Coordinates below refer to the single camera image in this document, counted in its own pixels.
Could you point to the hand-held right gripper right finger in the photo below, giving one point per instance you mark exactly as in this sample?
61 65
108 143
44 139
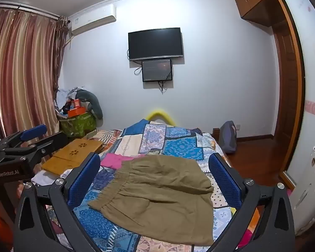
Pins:
224 178

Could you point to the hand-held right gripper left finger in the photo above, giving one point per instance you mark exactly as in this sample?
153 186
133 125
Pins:
85 178

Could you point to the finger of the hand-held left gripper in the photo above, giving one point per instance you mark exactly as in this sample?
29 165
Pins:
34 132
46 148

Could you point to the olive green pants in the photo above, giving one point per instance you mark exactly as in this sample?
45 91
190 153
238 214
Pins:
157 194

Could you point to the white cloth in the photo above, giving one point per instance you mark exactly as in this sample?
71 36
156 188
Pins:
50 178

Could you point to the wooden lap desk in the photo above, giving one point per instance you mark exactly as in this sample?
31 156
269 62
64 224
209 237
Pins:
78 148

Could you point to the pink cloth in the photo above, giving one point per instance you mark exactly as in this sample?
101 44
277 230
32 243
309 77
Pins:
113 160

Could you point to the green storage box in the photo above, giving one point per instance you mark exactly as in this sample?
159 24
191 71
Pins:
78 126

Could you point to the grey backpack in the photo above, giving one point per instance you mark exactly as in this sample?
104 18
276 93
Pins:
227 137

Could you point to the zigzag striped cloth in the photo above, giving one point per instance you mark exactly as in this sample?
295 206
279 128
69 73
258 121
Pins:
105 139

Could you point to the pile of white clothes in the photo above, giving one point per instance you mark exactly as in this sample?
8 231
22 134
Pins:
61 97

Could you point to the orange box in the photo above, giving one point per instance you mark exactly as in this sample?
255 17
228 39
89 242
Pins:
76 111

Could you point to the orange yellow bed sheet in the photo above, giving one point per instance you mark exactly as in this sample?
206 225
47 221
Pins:
254 220

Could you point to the patchwork printed blanket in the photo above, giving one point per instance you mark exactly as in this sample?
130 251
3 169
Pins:
178 141

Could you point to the striped brown curtain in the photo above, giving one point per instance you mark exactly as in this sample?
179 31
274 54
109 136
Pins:
23 71

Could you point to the grey plush pillow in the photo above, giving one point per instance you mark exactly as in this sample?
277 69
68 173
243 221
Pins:
95 105

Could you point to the white appliance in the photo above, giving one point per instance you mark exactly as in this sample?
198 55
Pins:
308 189

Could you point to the yellow foam tube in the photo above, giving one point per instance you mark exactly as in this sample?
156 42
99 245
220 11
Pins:
158 114

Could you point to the brown wooden door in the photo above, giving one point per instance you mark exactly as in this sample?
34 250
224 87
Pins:
287 84

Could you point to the white air conditioner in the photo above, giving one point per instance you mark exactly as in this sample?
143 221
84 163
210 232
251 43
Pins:
92 21

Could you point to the wooden overhead cabinet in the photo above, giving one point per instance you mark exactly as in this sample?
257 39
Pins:
254 2

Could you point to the brown wooden post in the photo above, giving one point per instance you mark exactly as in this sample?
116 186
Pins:
215 134

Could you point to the white wall socket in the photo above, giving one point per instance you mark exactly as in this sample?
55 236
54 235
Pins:
239 127

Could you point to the small black wall monitor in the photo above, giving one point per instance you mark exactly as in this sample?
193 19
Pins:
157 70

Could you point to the black wall television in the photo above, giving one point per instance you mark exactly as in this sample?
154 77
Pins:
155 43

